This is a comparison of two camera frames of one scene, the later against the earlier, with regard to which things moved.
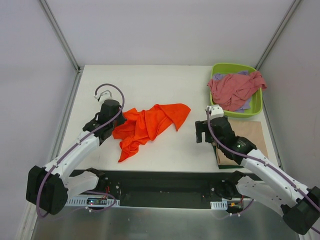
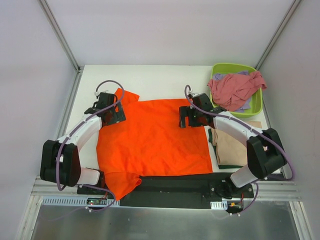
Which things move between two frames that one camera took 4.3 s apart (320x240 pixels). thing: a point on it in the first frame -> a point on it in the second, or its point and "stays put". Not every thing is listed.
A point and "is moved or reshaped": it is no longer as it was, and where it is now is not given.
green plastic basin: [256, 108] stays put
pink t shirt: [230, 91] stays put
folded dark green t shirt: [221, 166] stays put
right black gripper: [203, 129] -> [183, 116]
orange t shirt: [135, 128] is moved or reshaped
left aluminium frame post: [60, 34] stays put
